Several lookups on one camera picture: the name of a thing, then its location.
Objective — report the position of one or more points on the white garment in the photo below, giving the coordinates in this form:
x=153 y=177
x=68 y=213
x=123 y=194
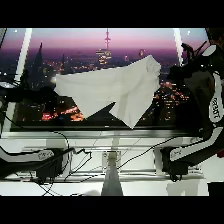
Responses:
x=110 y=88

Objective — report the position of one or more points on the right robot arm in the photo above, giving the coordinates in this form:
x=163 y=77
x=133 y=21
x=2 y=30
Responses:
x=213 y=100

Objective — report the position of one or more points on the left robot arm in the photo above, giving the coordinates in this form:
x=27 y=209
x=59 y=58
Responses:
x=20 y=161

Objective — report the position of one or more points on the silver frame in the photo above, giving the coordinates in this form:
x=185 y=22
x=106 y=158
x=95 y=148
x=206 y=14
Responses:
x=111 y=166

